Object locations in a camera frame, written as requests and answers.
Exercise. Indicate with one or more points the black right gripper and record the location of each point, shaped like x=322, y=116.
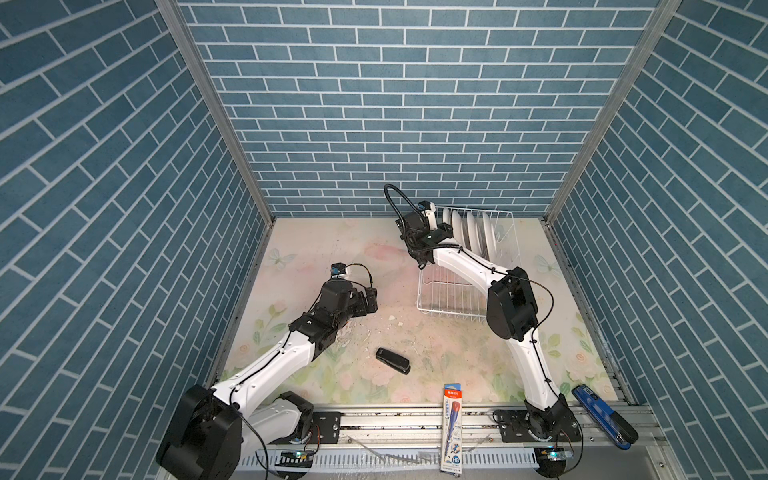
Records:
x=444, y=230

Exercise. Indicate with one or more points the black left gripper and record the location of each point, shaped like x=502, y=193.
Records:
x=362, y=308

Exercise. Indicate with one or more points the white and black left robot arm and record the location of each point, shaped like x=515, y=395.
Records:
x=306, y=339

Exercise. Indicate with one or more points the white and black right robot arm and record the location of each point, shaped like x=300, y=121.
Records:
x=511, y=308

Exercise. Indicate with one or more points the black stapler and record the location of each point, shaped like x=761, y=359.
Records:
x=393, y=360

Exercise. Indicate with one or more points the blue and black handheld tool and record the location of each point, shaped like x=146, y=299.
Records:
x=614, y=425

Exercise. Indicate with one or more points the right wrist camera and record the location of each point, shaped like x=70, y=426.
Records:
x=428, y=212

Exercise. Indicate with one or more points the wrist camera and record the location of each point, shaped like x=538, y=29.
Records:
x=338, y=269
x=428, y=212

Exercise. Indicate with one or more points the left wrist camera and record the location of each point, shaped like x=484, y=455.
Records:
x=338, y=269

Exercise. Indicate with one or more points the white wire dish rack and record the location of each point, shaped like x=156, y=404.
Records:
x=457, y=283

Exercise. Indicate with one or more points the aluminium front rail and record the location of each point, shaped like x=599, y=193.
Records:
x=374, y=426

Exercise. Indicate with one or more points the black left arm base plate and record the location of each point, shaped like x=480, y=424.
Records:
x=321, y=427

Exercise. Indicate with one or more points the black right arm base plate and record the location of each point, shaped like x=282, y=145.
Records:
x=517, y=426

